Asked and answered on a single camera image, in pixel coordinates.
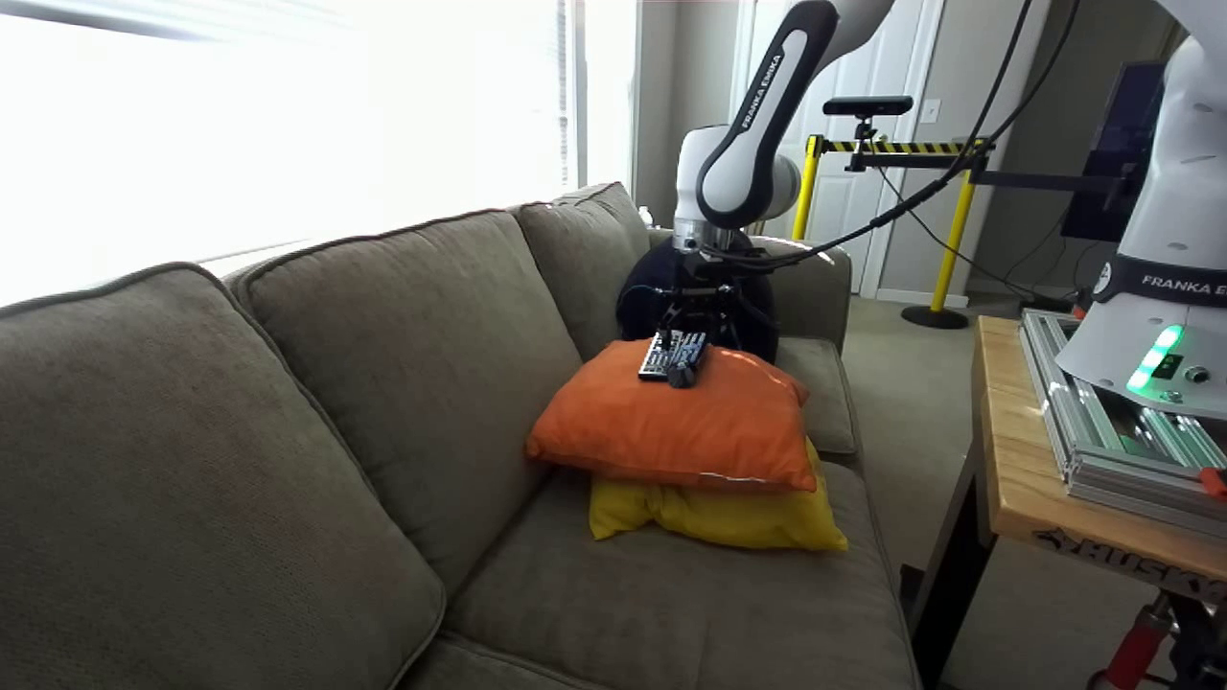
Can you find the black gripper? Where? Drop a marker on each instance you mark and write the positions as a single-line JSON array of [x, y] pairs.
[[699, 300]]

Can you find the silver remote control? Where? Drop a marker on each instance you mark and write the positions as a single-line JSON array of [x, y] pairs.
[[683, 357]]

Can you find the black RCA remote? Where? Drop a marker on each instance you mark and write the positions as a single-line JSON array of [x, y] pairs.
[[660, 356]]

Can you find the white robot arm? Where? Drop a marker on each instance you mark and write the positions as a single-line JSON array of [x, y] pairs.
[[1158, 307]]

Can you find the dark navy pillow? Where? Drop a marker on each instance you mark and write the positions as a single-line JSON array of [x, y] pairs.
[[742, 312]]

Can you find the orange pillow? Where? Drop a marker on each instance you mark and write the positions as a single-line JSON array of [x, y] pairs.
[[742, 424]]

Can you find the yellow pillow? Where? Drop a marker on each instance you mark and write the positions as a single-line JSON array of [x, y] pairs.
[[737, 499]]

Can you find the wooden table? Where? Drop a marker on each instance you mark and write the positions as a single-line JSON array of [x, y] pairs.
[[1026, 498]]

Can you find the black stereo camera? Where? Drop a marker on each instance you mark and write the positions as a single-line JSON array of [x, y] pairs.
[[869, 105]]

